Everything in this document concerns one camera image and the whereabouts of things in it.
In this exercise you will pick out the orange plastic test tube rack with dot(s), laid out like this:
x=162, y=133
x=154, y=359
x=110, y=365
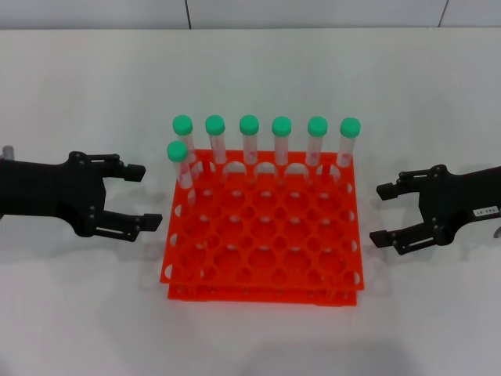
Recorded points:
x=266, y=235

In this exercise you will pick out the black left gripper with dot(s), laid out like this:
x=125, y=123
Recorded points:
x=47, y=188

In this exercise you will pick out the green-capped clear test tube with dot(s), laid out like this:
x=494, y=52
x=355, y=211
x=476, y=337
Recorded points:
x=215, y=124
x=182, y=125
x=317, y=126
x=350, y=127
x=249, y=124
x=177, y=152
x=282, y=126

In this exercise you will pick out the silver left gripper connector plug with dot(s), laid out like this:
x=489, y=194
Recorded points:
x=7, y=152

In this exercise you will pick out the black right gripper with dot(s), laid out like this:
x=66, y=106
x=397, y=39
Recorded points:
x=458, y=199

